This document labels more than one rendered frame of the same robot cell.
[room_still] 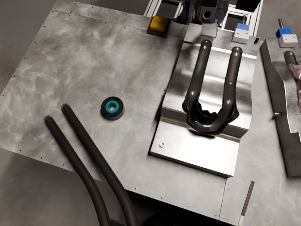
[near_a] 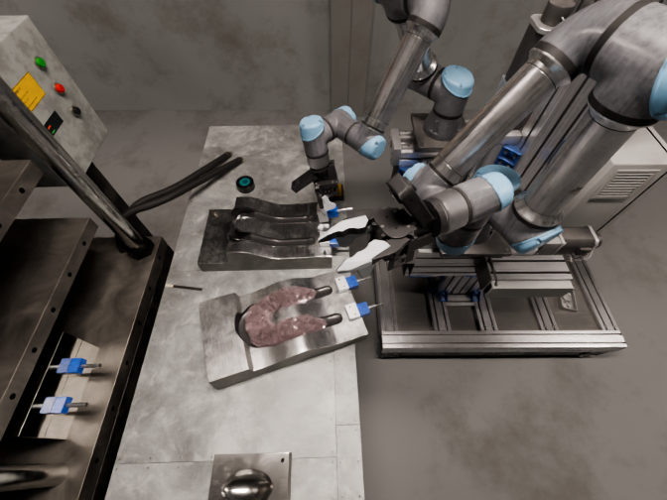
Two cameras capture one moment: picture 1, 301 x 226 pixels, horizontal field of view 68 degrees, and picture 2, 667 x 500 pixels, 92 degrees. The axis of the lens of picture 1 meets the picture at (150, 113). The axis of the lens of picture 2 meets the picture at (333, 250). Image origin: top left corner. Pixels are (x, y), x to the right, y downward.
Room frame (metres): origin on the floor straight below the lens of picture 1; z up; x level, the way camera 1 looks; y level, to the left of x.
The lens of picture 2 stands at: (0.24, -0.98, 1.89)
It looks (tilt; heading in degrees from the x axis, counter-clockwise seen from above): 57 degrees down; 65
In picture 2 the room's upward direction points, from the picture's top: straight up
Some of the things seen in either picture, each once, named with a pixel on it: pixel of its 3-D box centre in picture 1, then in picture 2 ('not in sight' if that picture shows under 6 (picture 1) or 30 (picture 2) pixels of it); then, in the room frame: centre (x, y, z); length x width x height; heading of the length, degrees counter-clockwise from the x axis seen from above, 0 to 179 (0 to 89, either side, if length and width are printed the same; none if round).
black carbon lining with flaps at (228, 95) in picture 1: (215, 81); (268, 226); (0.33, -0.22, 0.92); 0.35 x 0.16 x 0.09; 157
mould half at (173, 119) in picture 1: (208, 91); (267, 232); (0.32, -0.20, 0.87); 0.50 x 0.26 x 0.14; 157
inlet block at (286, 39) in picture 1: (283, 32); (353, 282); (0.53, -0.53, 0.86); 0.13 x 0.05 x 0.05; 174
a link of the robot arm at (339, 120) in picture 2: not in sight; (340, 125); (0.64, -0.18, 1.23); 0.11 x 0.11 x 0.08; 19
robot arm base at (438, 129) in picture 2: not in sight; (445, 118); (1.13, -0.13, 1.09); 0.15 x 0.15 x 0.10
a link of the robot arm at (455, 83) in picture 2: not in sight; (453, 89); (1.12, -0.13, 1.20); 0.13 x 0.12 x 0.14; 109
